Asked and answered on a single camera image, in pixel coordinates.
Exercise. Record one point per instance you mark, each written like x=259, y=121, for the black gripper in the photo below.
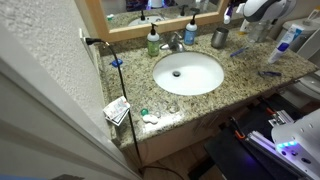
x=239, y=7

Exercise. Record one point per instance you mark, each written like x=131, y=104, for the small white toothpaste tube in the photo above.
x=227, y=18

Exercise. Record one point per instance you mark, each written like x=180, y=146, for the grey metal cup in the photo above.
x=220, y=38

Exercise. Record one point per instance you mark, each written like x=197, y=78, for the blue toothbrush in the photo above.
x=239, y=51

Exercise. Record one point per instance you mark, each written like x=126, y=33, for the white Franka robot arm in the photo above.
x=266, y=10

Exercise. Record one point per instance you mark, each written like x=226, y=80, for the blue soap pump bottle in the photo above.
x=190, y=35

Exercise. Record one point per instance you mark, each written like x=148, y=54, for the tall white tube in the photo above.
x=291, y=35

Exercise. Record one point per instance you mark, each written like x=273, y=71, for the blue razor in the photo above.
x=270, y=73

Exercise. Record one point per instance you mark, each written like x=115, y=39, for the chrome sink faucet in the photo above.
x=174, y=42

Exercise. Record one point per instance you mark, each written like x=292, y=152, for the white toilet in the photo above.
x=311, y=43

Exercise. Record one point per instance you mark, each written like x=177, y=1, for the white oval sink basin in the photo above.
x=188, y=73

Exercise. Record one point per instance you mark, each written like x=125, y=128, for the green soap pump bottle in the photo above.
x=153, y=45

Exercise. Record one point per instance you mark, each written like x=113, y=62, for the black and orange clamp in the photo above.
x=238, y=130
x=270, y=111

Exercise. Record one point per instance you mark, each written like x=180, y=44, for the clear round plastic lid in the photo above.
x=173, y=108

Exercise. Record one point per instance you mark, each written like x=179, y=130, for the small blue plastic object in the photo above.
x=116, y=62

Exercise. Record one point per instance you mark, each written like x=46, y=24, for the wood framed mirror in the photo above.
x=100, y=20

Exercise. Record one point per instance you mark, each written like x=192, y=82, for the green lens case cap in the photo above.
x=144, y=112

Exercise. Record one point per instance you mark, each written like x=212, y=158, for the white contact lens case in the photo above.
x=150, y=118

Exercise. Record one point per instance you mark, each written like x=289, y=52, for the light wood vanity cabinet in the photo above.
x=173, y=140

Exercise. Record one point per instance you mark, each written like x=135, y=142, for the black robot cart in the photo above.
x=230, y=156

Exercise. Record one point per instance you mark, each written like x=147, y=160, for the white paper cards stack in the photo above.
x=116, y=109

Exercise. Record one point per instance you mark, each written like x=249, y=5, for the aluminium robot base mount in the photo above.
x=263, y=140

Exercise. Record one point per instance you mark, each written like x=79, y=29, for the white wall outlet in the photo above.
x=82, y=36

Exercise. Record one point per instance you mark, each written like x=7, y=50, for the white door frame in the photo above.
x=50, y=126

